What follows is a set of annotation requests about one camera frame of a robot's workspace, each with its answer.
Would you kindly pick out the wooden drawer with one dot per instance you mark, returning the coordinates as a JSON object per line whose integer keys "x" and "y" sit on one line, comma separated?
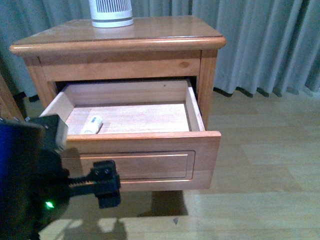
{"x": 153, "y": 130}

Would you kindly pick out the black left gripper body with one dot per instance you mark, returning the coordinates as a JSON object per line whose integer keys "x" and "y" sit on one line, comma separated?
{"x": 35, "y": 189}

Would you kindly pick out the grey curtain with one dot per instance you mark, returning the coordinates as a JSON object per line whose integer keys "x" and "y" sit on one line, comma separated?
{"x": 273, "y": 45}

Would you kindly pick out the wooden bed frame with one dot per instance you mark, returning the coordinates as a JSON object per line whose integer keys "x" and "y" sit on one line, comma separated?
{"x": 8, "y": 107}

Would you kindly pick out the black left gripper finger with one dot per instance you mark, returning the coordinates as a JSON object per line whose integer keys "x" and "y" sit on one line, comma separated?
{"x": 107, "y": 184}

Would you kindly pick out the wooden nightstand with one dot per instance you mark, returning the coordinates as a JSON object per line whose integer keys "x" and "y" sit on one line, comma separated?
{"x": 151, "y": 49}

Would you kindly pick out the white cylindrical air purifier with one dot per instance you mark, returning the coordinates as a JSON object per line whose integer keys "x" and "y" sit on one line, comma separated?
{"x": 111, "y": 13}

